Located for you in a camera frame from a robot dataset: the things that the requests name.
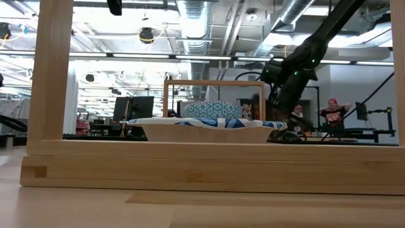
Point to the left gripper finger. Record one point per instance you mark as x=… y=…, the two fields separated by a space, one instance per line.
x=114 y=7

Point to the teal star patterned bowl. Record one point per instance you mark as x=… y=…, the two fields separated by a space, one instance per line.
x=213 y=110

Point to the blue patterned paper plate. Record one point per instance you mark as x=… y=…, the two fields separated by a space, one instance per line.
x=205 y=133

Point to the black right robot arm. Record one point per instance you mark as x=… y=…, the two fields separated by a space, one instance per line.
x=335 y=22

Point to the wooden shelf rack with frames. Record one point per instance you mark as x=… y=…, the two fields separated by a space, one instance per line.
x=202 y=171

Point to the person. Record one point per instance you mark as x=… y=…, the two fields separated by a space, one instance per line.
x=297 y=111
x=335 y=115

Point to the black ceiling dome device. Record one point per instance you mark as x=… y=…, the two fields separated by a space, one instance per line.
x=4 y=30
x=146 y=35

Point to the light patterned hanging cloth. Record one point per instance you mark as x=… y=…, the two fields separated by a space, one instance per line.
x=248 y=111

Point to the small black ball fixture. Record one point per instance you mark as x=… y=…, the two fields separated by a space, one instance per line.
x=90 y=77

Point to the black bar with light strips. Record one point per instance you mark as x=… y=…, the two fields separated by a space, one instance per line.
x=202 y=57

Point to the black computer monitor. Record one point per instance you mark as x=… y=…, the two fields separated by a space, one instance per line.
x=121 y=109
x=143 y=108

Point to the red storage cart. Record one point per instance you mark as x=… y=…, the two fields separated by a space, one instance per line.
x=83 y=126

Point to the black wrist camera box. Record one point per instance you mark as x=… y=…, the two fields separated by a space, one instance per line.
x=271 y=72

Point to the silver spiral ceiling duct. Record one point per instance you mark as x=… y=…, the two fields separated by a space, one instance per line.
x=193 y=28
x=284 y=19

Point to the black table edge rail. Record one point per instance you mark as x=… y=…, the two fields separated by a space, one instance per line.
x=364 y=144

